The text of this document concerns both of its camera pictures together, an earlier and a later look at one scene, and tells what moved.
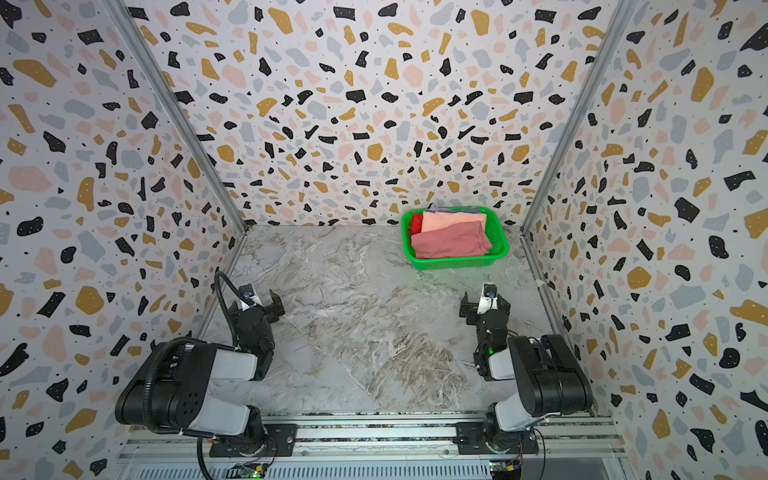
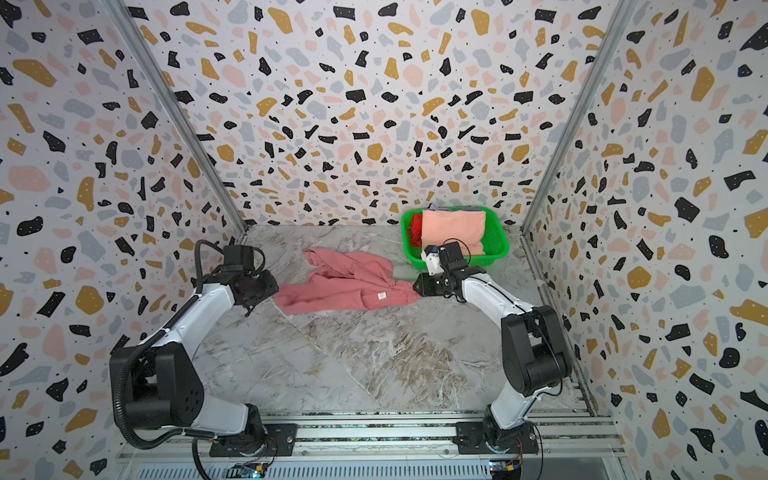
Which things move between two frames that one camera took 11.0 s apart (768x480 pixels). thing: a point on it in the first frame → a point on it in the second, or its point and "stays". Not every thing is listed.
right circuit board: (506, 469) stays
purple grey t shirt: (462, 209) stays
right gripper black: (481, 309) → (429, 284)
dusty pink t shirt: (467, 239) → (345, 282)
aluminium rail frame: (376, 446) stays
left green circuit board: (247, 470) stays
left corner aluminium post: (182, 109) stays
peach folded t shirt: (433, 220) stays
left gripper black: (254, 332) → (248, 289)
